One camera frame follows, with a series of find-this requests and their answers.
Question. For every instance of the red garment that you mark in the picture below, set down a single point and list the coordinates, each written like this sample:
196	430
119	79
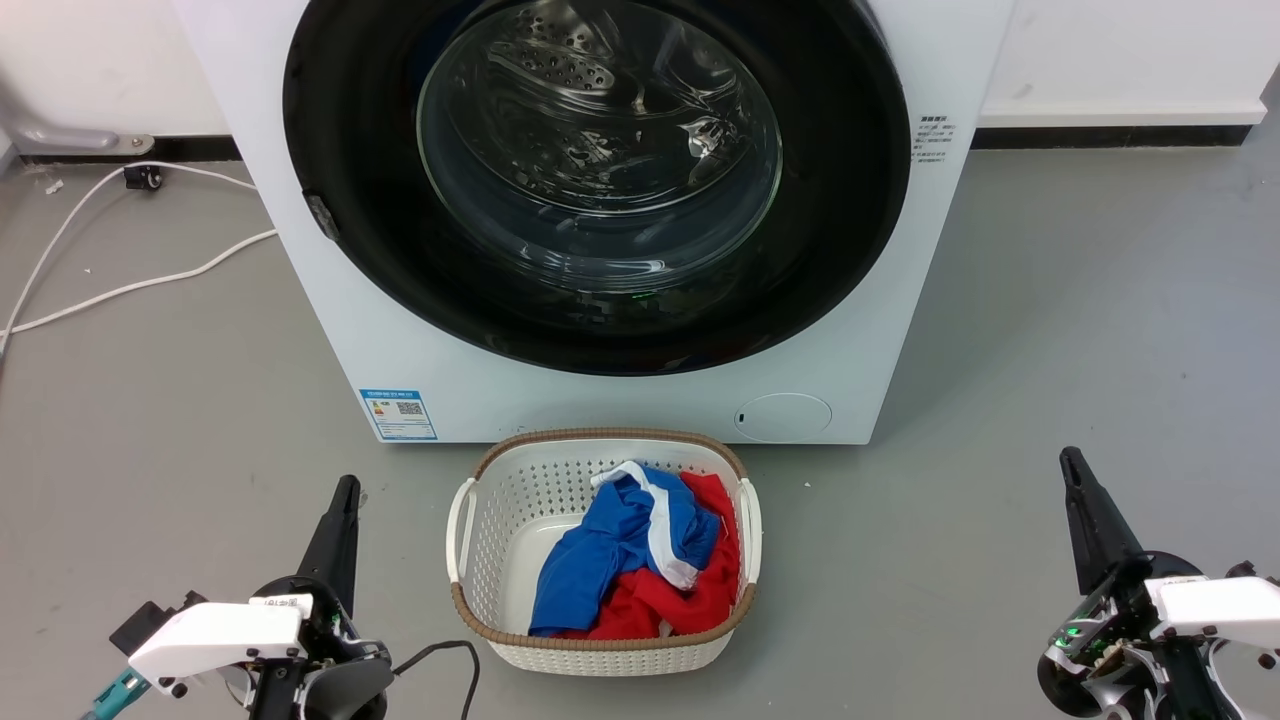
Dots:
690	600

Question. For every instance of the black round washer door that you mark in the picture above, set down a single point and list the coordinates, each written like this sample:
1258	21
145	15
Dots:
360	150

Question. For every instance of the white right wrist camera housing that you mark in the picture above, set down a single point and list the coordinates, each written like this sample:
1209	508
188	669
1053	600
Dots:
1220	608

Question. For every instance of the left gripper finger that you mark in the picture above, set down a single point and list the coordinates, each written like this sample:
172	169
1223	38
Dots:
325	545
347	560

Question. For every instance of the white front-load washing machine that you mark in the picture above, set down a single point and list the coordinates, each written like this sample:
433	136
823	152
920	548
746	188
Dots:
320	330

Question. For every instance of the right gripper body dark grey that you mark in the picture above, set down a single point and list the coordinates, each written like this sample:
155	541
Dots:
1110	640

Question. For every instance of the white perforated laundry basket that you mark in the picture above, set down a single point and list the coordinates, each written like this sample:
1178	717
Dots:
520	510

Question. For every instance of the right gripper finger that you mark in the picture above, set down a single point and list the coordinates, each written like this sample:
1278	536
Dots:
1112	530
1085	530

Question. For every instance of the round white filter cover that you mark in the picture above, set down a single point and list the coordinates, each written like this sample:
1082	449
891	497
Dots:
783	417

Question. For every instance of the blue energy label sticker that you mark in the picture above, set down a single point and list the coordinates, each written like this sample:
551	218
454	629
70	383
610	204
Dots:
398	414

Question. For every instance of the black text sticker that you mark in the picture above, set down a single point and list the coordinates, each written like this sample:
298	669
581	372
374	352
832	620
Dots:
935	141

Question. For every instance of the left gripper body dark grey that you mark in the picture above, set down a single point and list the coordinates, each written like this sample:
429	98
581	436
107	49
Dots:
340	670

